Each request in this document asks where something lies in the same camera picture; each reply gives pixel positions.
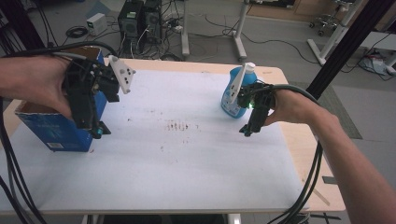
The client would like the grey tape strip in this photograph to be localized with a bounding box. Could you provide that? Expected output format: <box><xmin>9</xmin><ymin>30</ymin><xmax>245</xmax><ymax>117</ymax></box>
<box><xmin>321</xmin><ymin>175</ymin><xmax>339</xmax><ymax>186</ymax></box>

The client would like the person's right hand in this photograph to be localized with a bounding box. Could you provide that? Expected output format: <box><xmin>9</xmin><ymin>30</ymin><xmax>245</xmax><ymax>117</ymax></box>
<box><xmin>263</xmin><ymin>89</ymin><xmax>322</xmax><ymax>127</ymax></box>

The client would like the black metal post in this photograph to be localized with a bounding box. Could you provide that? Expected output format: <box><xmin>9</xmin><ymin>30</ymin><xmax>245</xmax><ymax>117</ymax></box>
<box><xmin>306</xmin><ymin>0</ymin><xmax>396</xmax><ymax>101</ymax></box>

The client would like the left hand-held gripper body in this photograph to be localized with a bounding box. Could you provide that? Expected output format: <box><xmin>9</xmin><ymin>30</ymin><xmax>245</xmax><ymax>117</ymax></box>
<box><xmin>63</xmin><ymin>55</ymin><xmax>137</xmax><ymax>130</ymax></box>

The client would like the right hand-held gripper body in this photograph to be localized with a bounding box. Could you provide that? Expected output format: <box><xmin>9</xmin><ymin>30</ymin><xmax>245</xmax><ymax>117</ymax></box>
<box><xmin>228</xmin><ymin>63</ymin><xmax>276</xmax><ymax>124</ymax></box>

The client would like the white box device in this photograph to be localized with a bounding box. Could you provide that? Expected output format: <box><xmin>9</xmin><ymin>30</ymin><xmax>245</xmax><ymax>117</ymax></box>
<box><xmin>86</xmin><ymin>12</ymin><xmax>108</xmax><ymax>37</ymax></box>

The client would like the blue cardboard box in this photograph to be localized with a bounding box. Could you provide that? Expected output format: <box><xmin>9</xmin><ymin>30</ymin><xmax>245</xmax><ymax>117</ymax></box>
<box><xmin>14</xmin><ymin>46</ymin><xmax>108</xmax><ymax>153</ymax></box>

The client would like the left gripper black cable bundle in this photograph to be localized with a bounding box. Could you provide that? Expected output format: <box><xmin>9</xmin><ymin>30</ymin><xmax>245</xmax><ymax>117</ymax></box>
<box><xmin>0</xmin><ymin>41</ymin><xmax>119</xmax><ymax>224</ymax></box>

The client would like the gripper black cable bundle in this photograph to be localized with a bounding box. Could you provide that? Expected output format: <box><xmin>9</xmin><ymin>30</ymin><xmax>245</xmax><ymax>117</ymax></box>
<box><xmin>0</xmin><ymin>41</ymin><xmax>119</xmax><ymax>224</ymax></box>
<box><xmin>264</xmin><ymin>83</ymin><xmax>325</xmax><ymax>224</ymax></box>

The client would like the right gripper black cable bundle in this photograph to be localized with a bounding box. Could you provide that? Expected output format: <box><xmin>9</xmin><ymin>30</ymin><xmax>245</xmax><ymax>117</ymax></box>
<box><xmin>264</xmin><ymin>83</ymin><xmax>325</xmax><ymax>224</ymax></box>

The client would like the thin wooden stick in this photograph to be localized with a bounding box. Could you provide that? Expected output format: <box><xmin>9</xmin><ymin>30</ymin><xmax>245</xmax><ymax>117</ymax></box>
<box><xmin>301</xmin><ymin>177</ymin><xmax>332</xmax><ymax>207</ymax></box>

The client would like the long black floor cable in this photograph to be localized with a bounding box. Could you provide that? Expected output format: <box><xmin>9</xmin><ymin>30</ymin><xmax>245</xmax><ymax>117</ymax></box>
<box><xmin>204</xmin><ymin>13</ymin><xmax>323</xmax><ymax>65</ymax></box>

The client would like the black computer tower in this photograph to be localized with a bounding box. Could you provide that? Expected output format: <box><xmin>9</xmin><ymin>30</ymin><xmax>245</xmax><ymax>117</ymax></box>
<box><xmin>142</xmin><ymin>0</ymin><xmax>163</xmax><ymax>45</ymax></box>
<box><xmin>117</xmin><ymin>0</ymin><xmax>145</xmax><ymax>41</ymax></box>

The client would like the office chair base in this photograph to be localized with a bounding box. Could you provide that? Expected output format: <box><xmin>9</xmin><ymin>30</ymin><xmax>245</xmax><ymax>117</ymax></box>
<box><xmin>308</xmin><ymin>13</ymin><xmax>341</xmax><ymax>37</ymax></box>

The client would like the coiled black cable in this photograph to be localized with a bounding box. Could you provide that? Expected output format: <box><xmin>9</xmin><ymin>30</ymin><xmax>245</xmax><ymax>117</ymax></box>
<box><xmin>65</xmin><ymin>25</ymin><xmax>90</xmax><ymax>39</ymax></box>

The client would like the white table mat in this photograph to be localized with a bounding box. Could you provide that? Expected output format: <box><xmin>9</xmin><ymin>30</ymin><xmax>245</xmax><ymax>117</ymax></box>
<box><xmin>0</xmin><ymin>68</ymin><xmax>310</xmax><ymax>215</ymax></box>

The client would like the white stand frame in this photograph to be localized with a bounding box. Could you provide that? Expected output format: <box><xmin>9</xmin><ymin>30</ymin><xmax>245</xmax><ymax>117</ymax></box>
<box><xmin>306</xmin><ymin>0</ymin><xmax>364</xmax><ymax>66</ymax></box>

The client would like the blue bottle with white cap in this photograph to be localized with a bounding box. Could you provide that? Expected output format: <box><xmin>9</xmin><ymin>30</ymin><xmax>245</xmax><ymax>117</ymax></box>
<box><xmin>220</xmin><ymin>62</ymin><xmax>259</xmax><ymax>119</ymax></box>

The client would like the person's left hand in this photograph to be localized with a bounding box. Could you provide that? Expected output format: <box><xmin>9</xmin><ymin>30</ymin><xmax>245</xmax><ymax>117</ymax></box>
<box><xmin>0</xmin><ymin>55</ymin><xmax>75</xmax><ymax>119</ymax></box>

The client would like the white desk leg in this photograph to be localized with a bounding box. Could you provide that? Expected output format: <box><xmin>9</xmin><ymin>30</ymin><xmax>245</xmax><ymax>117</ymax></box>
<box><xmin>232</xmin><ymin>0</ymin><xmax>250</xmax><ymax>62</ymax></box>
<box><xmin>180</xmin><ymin>0</ymin><xmax>191</xmax><ymax>58</ymax></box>

